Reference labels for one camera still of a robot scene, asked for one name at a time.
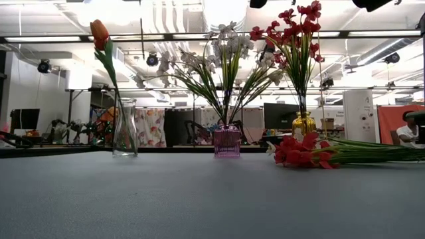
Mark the black partition panel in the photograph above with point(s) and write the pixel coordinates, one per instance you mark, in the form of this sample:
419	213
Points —
174	123

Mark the small black monitor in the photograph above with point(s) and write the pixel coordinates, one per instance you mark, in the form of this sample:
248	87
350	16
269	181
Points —
26	119

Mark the orange partition screen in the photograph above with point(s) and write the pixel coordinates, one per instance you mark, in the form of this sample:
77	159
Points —
388	123

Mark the black background stand frame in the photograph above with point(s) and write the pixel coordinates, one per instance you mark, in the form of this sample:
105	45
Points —
70	96

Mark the large black monitor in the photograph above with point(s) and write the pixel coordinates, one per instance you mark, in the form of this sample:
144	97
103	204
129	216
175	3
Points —
280	116

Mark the person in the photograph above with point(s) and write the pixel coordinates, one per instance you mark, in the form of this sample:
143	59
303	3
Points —
406	132

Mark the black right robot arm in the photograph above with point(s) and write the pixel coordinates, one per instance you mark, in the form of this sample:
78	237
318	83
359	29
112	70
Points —
372	4

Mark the pink ribbed glass vase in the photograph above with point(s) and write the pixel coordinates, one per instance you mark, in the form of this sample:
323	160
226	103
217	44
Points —
227	142

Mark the floral curtain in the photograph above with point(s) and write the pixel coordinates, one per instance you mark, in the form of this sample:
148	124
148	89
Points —
149	126
254	114

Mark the clear glass vase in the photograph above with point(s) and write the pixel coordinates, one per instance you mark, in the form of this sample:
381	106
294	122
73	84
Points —
125	132

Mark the white pillar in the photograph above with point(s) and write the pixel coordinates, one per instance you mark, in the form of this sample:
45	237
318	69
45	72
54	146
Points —
357	106

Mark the brown cardboard box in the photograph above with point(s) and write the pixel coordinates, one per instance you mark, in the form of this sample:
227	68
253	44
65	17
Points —
328	123

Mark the black rig frame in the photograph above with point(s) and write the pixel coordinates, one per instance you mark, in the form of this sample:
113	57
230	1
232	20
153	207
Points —
343	34

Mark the yellow ribbed glass vase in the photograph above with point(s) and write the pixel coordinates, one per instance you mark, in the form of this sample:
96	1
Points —
303	124

